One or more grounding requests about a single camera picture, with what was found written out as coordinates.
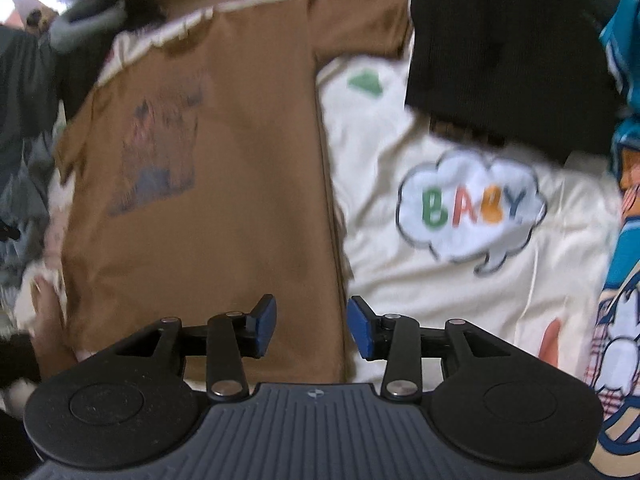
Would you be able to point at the brown t-shirt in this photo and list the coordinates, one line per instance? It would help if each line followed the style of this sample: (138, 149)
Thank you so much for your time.
(201, 185)

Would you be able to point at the dark grey pillow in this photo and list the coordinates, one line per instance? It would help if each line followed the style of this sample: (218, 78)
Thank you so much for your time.
(35, 80)

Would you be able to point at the leopard plush toy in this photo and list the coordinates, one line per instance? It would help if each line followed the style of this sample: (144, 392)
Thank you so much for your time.
(39, 20)

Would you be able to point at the cream cartoon print blanket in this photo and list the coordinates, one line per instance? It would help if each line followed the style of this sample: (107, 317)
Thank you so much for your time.
(433, 229)

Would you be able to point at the black folded garment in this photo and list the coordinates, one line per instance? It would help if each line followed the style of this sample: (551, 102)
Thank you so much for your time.
(532, 71)

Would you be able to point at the teal patterned blanket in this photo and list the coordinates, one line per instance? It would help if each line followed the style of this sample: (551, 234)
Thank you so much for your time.
(613, 369)

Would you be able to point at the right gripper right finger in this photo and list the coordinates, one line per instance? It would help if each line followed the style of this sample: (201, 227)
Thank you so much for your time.
(394, 339)

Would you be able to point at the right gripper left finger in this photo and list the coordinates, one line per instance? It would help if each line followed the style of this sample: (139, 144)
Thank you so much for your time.
(231, 337)

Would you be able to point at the grey neck pillow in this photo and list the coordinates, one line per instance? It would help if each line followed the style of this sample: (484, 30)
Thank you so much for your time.
(82, 23)

